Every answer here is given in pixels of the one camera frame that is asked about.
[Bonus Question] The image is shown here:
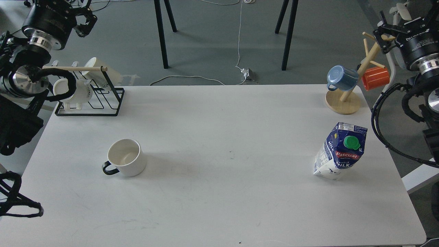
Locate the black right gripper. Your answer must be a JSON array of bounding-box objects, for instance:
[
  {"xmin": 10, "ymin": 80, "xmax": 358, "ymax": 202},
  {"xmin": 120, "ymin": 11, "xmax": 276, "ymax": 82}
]
[{"xmin": 373, "ymin": 7, "xmax": 439, "ymax": 71}]

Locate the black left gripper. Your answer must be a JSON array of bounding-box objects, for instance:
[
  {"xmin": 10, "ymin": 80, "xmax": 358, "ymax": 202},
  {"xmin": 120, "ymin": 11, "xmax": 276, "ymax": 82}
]
[{"xmin": 22, "ymin": 0, "xmax": 97, "ymax": 50}]

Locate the white mug black handle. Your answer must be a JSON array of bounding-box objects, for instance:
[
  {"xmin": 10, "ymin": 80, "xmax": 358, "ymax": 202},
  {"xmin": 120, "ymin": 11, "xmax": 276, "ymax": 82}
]
[{"xmin": 102, "ymin": 139, "xmax": 147, "ymax": 177}]

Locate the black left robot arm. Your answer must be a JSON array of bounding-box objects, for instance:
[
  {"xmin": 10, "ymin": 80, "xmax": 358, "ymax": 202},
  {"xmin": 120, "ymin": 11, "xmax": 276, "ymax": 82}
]
[{"xmin": 0, "ymin": 0, "xmax": 97, "ymax": 156}]

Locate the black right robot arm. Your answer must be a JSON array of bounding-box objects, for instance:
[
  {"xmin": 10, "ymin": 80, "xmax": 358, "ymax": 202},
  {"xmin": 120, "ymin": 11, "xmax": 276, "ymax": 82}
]
[{"xmin": 371, "ymin": 1, "xmax": 439, "ymax": 168}]

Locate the cream cup on rack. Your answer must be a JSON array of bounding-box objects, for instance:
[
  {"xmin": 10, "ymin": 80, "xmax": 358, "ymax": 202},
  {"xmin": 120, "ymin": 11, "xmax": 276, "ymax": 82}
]
[{"xmin": 82, "ymin": 57, "xmax": 122, "ymax": 91}]

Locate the blue white milk carton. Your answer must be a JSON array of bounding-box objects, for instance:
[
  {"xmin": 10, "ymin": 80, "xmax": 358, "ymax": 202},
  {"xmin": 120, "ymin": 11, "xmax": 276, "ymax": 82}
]
[{"xmin": 313, "ymin": 122, "xmax": 368, "ymax": 180}]

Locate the orange plastic mug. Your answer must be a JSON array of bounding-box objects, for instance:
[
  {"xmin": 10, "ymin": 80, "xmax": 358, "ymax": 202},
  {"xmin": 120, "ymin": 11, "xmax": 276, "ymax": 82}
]
[{"xmin": 361, "ymin": 66, "xmax": 390, "ymax": 91}]

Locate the grey office chair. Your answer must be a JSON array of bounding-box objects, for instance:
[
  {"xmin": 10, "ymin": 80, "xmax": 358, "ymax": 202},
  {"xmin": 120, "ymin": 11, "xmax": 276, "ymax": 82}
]
[{"xmin": 389, "ymin": 0, "xmax": 438, "ymax": 22}]

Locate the blue plastic mug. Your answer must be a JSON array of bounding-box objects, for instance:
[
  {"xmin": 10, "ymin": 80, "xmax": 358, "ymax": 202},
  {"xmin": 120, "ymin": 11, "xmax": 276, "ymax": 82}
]
[{"xmin": 327, "ymin": 65, "xmax": 359, "ymax": 91}]

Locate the white mug with lettering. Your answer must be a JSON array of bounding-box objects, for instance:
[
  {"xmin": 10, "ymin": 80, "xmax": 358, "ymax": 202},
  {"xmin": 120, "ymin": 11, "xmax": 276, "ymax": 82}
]
[{"xmin": 53, "ymin": 79, "xmax": 93, "ymax": 111}]

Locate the wooden mug tree stand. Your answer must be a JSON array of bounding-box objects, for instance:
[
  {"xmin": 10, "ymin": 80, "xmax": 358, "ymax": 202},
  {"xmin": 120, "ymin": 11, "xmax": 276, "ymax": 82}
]
[{"xmin": 325, "ymin": 32, "xmax": 396, "ymax": 115}]

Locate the black table leg left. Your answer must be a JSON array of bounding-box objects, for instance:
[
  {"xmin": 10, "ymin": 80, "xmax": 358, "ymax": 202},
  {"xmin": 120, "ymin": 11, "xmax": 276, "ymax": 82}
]
[{"xmin": 153, "ymin": 0, "xmax": 178, "ymax": 69}]

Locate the black table leg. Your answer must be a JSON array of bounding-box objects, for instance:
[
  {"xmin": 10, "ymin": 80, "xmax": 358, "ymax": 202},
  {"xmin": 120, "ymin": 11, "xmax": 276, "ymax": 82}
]
[
  {"xmin": 275, "ymin": 0, "xmax": 299, "ymax": 71},
  {"xmin": 153, "ymin": 0, "xmax": 178, "ymax": 69}
]

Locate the black table leg right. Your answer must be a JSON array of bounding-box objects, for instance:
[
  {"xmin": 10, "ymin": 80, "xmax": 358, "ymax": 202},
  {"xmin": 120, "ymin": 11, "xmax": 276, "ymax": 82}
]
[{"xmin": 275, "ymin": 0, "xmax": 299, "ymax": 71}]

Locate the white power plug adapter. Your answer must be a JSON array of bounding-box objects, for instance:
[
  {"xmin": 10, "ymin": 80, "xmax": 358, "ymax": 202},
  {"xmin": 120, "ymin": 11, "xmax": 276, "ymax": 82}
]
[{"xmin": 240, "ymin": 68, "xmax": 257, "ymax": 82}]

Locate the black wire cup rack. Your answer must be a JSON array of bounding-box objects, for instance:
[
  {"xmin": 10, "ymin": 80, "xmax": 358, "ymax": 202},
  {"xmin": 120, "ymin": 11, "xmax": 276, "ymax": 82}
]
[{"xmin": 55, "ymin": 66, "xmax": 125, "ymax": 117}]

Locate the white floor cable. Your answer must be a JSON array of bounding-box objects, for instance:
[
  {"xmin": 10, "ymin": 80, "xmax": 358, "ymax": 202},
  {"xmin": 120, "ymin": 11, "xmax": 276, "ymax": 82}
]
[{"xmin": 150, "ymin": 0, "xmax": 255, "ymax": 86}]

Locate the black cable bundle left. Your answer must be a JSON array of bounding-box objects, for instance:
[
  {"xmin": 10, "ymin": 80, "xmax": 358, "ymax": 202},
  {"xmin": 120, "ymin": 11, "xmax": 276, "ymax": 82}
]
[{"xmin": 0, "ymin": 172, "xmax": 44, "ymax": 219}]

